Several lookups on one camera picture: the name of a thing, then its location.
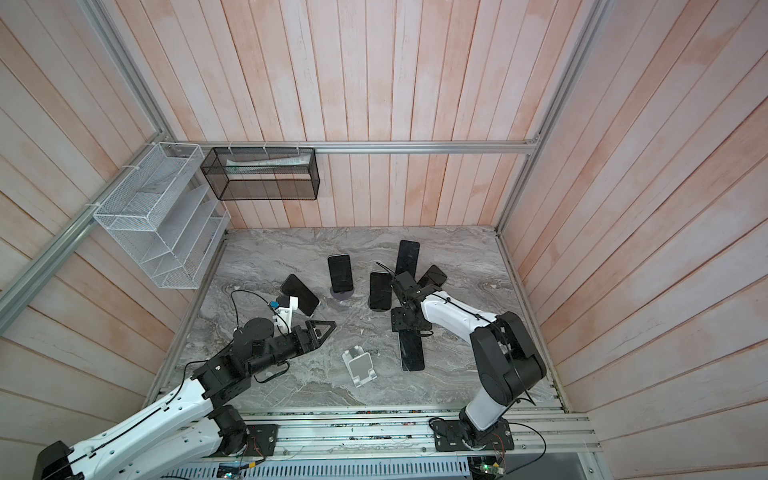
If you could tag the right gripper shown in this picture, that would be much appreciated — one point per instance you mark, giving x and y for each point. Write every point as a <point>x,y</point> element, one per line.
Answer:
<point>397,321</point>

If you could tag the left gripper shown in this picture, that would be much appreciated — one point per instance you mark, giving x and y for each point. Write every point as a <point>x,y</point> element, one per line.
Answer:
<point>304,347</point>

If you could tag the white phone front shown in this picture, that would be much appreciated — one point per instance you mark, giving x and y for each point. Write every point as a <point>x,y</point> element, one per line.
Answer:
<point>411,351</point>

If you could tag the black phone stand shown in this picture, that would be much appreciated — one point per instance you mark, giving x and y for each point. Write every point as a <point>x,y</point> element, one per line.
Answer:
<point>380,292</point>

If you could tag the white folding phone stand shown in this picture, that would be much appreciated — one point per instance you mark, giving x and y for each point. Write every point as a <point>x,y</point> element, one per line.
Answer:
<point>359,366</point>

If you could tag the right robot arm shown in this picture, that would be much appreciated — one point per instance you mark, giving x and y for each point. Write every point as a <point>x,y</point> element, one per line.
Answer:
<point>507,359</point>

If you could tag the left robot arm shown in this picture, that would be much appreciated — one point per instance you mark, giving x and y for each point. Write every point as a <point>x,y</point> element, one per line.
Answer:
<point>194,420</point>

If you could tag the dark phone right stand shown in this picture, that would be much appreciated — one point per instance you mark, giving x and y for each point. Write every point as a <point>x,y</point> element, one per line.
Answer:
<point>433,277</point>

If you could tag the grey round stand base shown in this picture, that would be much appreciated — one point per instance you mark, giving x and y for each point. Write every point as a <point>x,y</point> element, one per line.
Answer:
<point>342,295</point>

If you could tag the purple phone rear stand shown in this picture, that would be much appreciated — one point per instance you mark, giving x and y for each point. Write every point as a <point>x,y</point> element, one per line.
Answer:
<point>407,258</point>

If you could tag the blue phone on white stand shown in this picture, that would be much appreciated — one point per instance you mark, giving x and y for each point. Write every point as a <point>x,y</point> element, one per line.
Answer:
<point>307,300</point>

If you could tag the green phone on round stand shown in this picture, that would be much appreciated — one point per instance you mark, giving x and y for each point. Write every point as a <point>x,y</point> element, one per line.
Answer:
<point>340,272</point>

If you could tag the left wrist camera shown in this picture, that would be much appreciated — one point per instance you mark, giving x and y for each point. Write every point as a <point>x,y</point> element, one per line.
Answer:
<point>283,309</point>

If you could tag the aluminium front rail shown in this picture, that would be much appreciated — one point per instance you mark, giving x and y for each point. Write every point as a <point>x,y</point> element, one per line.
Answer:
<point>305,434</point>

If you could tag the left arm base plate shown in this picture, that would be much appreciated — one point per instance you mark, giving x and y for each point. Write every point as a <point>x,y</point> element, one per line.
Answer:
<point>251,440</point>

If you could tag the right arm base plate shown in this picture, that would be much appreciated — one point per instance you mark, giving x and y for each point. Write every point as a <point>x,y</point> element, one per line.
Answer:
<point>461,435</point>

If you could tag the black wire mesh basket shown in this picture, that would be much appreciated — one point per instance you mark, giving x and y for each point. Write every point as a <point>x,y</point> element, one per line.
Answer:
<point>262,173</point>

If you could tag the white wire mesh shelf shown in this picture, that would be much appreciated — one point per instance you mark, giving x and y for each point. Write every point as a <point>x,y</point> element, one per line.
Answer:
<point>169,227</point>

